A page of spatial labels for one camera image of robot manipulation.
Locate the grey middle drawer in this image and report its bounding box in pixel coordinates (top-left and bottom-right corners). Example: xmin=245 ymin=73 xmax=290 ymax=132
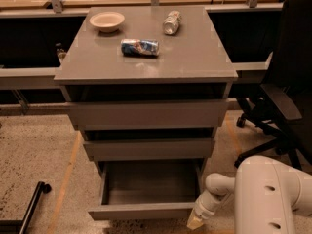
xmin=84 ymin=138 xmax=215 ymax=161

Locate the clear plastic bottle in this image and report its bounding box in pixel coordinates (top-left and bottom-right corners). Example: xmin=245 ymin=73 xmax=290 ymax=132
xmin=163 ymin=11 xmax=182 ymax=35

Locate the white paper bowl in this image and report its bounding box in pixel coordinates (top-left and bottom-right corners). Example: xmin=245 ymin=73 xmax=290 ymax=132
xmin=90 ymin=12 xmax=125 ymax=33

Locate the black wheeled leg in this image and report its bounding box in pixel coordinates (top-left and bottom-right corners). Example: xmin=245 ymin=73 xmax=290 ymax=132
xmin=0 ymin=181 xmax=52 ymax=234

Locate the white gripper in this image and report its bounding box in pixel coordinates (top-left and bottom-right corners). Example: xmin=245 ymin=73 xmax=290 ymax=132
xmin=186 ymin=192 xmax=224 ymax=230

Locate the grey desk frame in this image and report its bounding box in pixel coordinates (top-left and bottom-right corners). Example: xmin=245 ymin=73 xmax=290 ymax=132
xmin=1 ymin=4 xmax=281 ymax=103

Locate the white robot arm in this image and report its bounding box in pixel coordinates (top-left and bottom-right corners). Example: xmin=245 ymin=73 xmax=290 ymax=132
xmin=187 ymin=156 xmax=312 ymax=234

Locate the grey drawer cabinet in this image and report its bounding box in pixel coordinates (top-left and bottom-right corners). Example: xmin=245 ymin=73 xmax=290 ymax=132
xmin=55 ymin=6 xmax=237 ymax=171

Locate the grey drawer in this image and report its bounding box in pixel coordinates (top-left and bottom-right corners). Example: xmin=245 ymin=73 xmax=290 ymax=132
xmin=84 ymin=138 xmax=215 ymax=161
xmin=89 ymin=159 xmax=202 ymax=220
xmin=69 ymin=99 xmax=228 ymax=130

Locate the black office chair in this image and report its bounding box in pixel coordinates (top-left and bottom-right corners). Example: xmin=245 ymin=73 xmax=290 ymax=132
xmin=234 ymin=0 xmax=312 ymax=169

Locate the grey top drawer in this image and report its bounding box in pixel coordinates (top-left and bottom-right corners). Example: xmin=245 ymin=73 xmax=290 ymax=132
xmin=69 ymin=99 xmax=228 ymax=130

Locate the grey bottom drawer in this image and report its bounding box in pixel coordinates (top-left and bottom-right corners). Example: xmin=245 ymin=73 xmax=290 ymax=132
xmin=89 ymin=159 xmax=202 ymax=220

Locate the blue crushed soda can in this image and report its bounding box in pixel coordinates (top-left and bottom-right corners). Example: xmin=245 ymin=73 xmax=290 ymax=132
xmin=121 ymin=39 xmax=159 ymax=57

